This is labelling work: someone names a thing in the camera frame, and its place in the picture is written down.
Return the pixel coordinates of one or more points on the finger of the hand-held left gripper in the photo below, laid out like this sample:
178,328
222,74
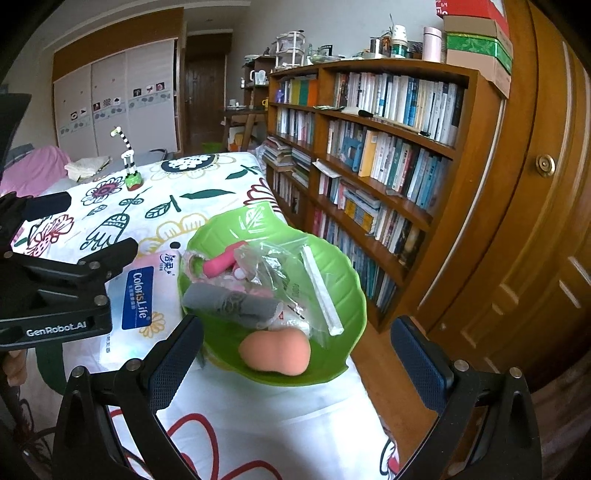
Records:
111,258
46,203

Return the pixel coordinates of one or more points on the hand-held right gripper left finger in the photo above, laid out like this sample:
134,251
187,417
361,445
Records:
178,364

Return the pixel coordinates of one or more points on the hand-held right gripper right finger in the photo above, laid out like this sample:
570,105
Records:
415,360

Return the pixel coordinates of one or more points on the grey sock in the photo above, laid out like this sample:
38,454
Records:
217,300

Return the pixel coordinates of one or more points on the peach makeup sponge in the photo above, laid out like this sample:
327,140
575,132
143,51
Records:
277,350

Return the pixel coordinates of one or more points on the pink curved foam roller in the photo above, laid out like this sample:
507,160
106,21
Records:
221,266

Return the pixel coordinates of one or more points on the green leaf-shaped plate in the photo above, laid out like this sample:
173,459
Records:
217,240

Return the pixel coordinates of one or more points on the white cotton pad pack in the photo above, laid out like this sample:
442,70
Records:
295,321

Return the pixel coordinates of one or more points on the clear cotton swab bag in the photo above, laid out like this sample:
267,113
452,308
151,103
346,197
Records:
295,277

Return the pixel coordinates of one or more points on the person's left hand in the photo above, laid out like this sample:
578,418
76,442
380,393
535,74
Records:
14,369

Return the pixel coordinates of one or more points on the pink pillow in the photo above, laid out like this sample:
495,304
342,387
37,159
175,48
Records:
32,168

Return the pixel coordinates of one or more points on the pink and white tissue pack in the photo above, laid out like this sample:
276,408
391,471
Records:
138,300

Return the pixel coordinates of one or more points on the cream folded cloth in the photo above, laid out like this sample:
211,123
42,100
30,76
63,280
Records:
87,168

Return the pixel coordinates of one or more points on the striped giraffe toy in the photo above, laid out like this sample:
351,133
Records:
129,161

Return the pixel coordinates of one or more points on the white sliding door wardrobe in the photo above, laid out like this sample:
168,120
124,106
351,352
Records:
115,83

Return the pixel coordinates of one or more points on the green stool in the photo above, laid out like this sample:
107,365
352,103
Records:
210,146

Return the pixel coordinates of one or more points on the light wooden panel door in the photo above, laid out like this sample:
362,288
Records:
545,254

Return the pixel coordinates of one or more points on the wooden bookshelf with books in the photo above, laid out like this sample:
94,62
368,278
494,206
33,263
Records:
392,184

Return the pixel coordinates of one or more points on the dark wooden door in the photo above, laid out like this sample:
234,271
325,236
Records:
205,101

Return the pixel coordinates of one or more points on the wooden desk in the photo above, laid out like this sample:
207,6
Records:
244,113

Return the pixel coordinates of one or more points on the small wooden desk shelf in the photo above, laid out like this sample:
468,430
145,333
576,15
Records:
258,92

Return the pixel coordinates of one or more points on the white mug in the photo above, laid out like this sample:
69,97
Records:
259,77

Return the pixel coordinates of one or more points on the white plastic rack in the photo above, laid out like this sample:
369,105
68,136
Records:
291,48

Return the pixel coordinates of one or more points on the green banded cardboard box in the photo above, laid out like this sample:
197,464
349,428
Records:
480,50

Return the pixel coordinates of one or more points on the pink thermos bottle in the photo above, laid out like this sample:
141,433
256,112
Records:
432,44

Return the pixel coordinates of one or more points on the printed paper cup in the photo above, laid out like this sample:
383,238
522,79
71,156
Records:
399,39

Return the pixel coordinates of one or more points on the red flat box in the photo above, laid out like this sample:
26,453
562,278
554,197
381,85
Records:
471,8

